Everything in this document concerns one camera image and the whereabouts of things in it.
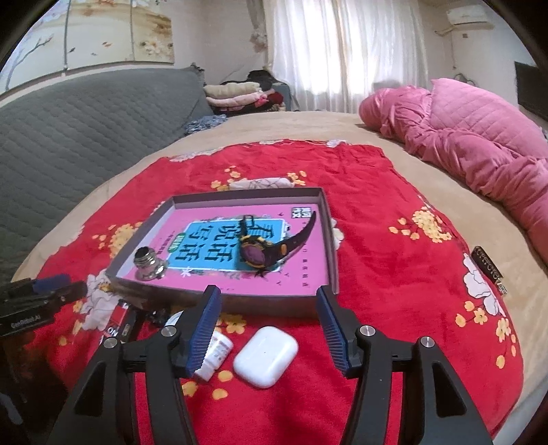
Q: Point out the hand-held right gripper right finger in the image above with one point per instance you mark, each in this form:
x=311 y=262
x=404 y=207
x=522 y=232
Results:
x=332 y=329

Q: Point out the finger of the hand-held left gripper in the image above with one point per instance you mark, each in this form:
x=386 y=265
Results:
x=60 y=289

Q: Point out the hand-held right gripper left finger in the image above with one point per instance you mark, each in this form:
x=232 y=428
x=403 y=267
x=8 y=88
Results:
x=201 y=333

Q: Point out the small white bottle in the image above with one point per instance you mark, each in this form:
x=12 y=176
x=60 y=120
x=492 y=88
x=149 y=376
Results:
x=216 y=351

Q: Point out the white earbuds case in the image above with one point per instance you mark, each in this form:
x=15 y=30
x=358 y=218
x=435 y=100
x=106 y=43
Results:
x=265 y=357

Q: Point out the black faceted gold-label case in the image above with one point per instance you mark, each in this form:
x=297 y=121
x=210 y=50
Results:
x=130 y=325

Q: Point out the shallow grey cardboard box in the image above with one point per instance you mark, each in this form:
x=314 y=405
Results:
x=265 y=301

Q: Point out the red floral blanket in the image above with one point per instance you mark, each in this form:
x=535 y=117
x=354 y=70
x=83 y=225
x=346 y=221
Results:
x=385 y=299

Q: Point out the black and yellow wristwatch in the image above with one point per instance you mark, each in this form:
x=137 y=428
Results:
x=257 y=252

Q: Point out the pink and blue book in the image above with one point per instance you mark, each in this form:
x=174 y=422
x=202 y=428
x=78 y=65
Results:
x=192 y=214

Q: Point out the grey quilted cover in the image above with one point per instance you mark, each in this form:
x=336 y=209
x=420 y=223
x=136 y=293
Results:
x=85 y=128

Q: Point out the blue patterned cloth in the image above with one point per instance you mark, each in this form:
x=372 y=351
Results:
x=203 y=124

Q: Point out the pink quilted jacket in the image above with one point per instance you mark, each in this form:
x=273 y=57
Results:
x=462 y=128

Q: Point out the pile of folded clothes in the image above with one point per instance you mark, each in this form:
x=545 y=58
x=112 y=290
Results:
x=239 y=96

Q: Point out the white curtain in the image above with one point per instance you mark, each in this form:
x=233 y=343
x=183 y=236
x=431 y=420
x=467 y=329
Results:
x=342 y=55

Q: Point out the black television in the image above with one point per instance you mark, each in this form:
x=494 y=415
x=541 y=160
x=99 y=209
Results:
x=531 y=90

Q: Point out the white air conditioner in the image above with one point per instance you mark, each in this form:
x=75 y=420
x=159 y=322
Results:
x=469 y=16

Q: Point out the floral wall mural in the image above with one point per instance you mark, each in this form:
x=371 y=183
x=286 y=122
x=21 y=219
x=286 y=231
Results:
x=107 y=30

